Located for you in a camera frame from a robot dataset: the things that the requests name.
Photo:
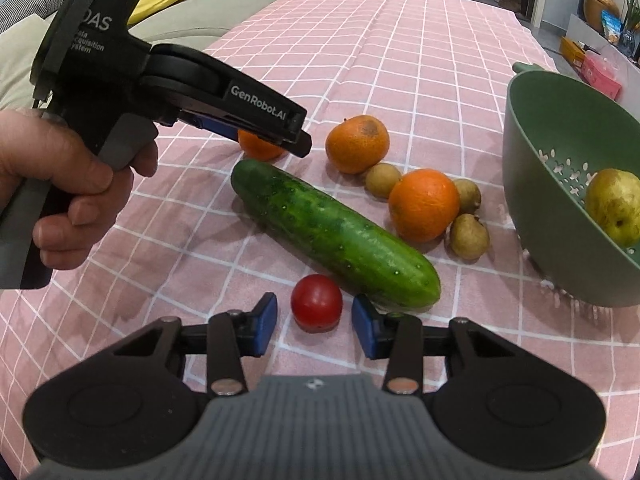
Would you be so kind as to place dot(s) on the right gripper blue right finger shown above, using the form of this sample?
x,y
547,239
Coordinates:
x,y
397,338

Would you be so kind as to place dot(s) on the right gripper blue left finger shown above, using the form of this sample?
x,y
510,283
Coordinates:
x,y
233,335

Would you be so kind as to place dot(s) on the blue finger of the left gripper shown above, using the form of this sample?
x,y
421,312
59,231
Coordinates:
x,y
216,126

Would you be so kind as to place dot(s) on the red cherry tomato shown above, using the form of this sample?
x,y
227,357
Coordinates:
x,y
316,304

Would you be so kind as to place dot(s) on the green cucumber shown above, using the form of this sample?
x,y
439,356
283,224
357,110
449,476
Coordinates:
x,y
366,257

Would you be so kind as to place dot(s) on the spotted orange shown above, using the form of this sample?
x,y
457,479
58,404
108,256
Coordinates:
x,y
357,144

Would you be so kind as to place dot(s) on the brown longan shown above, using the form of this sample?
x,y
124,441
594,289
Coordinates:
x,y
381,179
468,237
470,196

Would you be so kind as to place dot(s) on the yellow-green pear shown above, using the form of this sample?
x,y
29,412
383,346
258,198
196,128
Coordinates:
x,y
612,201

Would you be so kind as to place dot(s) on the left hand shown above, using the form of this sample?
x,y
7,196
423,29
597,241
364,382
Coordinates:
x,y
45,149

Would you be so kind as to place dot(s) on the pink checkered tablecloth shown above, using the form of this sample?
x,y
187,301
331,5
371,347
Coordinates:
x,y
435,72

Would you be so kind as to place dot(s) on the green colander bowl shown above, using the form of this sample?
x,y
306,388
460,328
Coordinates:
x,y
558,133

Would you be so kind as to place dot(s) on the pink storage box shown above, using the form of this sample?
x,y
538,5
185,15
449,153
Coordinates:
x,y
600,74

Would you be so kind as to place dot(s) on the orange box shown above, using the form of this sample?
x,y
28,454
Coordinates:
x,y
572,52

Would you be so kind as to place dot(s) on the white tv cabinet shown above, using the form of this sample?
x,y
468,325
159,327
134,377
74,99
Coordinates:
x,y
628,74

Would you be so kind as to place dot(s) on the potted green plant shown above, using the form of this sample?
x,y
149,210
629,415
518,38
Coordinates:
x,y
628,26

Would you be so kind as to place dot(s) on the blue snack bag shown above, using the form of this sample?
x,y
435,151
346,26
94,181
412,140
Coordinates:
x,y
611,27

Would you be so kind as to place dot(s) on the golden vase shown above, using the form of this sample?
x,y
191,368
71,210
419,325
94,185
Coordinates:
x,y
593,12

